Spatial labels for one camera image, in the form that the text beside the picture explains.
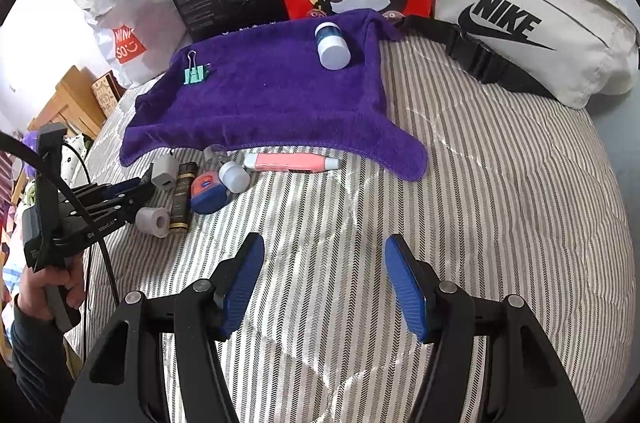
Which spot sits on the white bottle with blue label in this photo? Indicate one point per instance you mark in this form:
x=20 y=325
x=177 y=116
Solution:
x=332 y=48

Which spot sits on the grey charger adapter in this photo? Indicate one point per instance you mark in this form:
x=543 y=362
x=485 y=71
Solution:
x=165 y=173

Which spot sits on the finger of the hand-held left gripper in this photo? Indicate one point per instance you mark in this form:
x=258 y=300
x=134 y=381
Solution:
x=122 y=210
x=120 y=189

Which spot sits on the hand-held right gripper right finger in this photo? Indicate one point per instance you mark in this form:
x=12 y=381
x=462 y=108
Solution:
x=405 y=283

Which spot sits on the white spotted bag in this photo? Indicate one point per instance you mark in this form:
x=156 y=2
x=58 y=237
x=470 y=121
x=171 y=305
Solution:
x=74 y=155

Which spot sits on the person's left hand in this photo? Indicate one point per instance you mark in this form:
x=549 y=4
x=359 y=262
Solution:
x=35 y=288

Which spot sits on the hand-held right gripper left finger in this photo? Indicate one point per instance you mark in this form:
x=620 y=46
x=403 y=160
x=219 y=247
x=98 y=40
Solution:
x=245 y=283

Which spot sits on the green binder clip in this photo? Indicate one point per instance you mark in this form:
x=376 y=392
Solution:
x=196 y=73

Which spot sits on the black and gold tube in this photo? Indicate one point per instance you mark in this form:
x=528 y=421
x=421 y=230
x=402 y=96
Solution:
x=181 y=203

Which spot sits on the purple plush toy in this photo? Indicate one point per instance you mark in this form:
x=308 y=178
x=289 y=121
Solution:
x=29 y=139

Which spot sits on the white shopping bag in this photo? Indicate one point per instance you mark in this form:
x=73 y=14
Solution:
x=125 y=13

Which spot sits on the framed picture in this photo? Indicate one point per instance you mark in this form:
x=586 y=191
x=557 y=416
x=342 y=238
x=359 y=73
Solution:
x=106 y=95

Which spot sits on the wooden furniture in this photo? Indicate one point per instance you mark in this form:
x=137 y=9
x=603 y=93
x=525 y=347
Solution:
x=65 y=103

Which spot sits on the clear plastic cap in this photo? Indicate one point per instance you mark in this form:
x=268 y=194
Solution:
x=215 y=155

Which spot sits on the small white bottle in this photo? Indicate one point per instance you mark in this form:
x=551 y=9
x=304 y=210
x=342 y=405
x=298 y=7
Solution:
x=234 y=175

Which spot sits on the blue and orange tape measure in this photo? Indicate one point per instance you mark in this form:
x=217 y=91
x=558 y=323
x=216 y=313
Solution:
x=207 y=195

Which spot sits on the striped blanket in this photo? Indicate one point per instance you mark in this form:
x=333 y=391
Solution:
x=475 y=203

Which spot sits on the white waist bag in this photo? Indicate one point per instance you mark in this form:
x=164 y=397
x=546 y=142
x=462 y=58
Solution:
x=525 y=13

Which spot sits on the white tape roll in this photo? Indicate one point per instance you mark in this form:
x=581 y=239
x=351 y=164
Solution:
x=152 y=221

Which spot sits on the purple towel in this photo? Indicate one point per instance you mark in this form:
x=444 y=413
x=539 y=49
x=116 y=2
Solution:
x=275 y=103

